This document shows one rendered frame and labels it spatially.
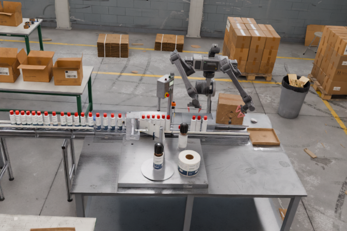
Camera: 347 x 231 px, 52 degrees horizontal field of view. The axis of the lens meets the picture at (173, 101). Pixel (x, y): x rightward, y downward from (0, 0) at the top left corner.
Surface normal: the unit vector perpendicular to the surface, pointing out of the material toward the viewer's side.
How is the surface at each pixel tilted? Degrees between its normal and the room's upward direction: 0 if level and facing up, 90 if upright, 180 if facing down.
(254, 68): 90
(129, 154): 0
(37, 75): 90
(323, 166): 0
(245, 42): 90
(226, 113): 90
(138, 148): 0
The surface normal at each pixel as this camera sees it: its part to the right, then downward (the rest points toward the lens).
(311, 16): 0.00, 0.51
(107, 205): 0.07, -0.86
